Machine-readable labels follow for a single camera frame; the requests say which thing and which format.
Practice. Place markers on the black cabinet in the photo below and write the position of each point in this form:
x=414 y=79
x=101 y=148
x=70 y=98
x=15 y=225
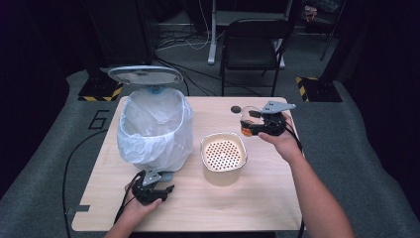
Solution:
x=119 y=33

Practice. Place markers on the black folding chair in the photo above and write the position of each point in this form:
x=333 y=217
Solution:
x=254 y=49

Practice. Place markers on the striped black stand base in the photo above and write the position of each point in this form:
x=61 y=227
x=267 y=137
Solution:
x=99 y=91
x=322 y=91

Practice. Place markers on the person's left hand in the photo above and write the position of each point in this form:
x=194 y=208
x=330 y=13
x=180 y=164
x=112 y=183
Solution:
x=137 y=213

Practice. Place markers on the white desk frame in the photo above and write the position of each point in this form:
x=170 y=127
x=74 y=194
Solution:
x=212 y=39

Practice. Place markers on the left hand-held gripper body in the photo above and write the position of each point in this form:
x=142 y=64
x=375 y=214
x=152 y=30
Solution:
x=150 y=194

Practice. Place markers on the black round table grommet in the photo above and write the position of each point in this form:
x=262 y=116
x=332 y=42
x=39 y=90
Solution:
x=235 y=109

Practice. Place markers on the white plastic trash bag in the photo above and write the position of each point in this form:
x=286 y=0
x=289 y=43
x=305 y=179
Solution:
x=155 y=132

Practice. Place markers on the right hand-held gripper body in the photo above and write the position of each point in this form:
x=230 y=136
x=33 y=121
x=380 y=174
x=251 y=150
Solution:
x=272 y=125

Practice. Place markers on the white pedal trash bin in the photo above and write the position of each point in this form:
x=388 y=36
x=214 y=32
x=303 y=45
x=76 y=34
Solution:
x=145 y=74

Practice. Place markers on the person's right hand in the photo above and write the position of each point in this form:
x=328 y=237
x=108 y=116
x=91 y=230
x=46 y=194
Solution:
x=284 y=142

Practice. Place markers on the grey tape strip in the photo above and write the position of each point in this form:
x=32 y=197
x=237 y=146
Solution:
x=79 y=209

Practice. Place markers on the beige container with perforated strainer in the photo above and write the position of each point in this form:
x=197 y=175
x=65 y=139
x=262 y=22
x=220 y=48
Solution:
x=223 y=155

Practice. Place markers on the clear plastic cup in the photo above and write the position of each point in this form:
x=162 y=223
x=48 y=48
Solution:
x=246 y=116

